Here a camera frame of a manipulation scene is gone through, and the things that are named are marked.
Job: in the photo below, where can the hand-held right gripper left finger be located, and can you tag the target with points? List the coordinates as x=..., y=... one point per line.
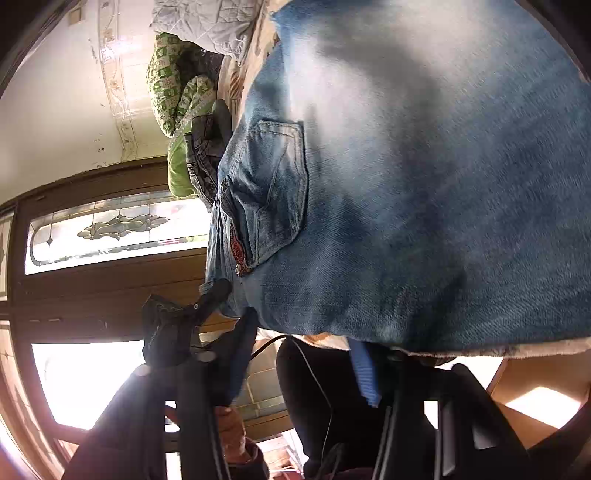
x=241, y=364

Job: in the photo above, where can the grey quilted pillow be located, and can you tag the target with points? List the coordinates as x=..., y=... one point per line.
x=207, y=23

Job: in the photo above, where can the person's dark clothing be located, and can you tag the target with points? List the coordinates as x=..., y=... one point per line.
x=318, y=383

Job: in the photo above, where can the stained glass wooden door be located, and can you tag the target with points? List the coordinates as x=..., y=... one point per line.
x=111, y=286

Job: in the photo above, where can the leaf print cream blanket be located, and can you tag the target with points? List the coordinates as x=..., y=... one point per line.
x=236, y=85

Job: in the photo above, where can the person's left forearm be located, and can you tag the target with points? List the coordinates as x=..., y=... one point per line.
x=253, y=464

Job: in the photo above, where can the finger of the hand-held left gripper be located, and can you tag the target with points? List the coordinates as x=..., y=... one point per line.
x=213, y=295

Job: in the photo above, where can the person's left hand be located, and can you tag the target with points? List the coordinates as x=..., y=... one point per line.
x=233, y=431

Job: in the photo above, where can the dark grey folded jeans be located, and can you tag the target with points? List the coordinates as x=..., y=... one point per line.
x=203, y=152

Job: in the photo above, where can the light blue denim pants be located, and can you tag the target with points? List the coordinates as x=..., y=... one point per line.
x=415, y=207

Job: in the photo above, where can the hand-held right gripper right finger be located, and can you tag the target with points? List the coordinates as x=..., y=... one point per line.
x=365, y=376

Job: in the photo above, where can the green patterned quilt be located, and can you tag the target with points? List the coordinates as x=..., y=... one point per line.
x=162, y=85

